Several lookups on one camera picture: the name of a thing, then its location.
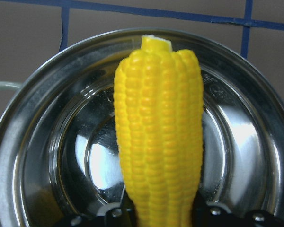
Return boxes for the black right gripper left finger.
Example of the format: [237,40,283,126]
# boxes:
[59,188,138,227]

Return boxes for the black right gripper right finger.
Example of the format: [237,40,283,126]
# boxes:
[191,189,284,227]

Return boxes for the yellow toy corn cob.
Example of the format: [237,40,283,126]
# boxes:
[114,35,203,227]

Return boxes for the white pot with steel rim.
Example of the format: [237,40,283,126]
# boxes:
[0,29,284,227]

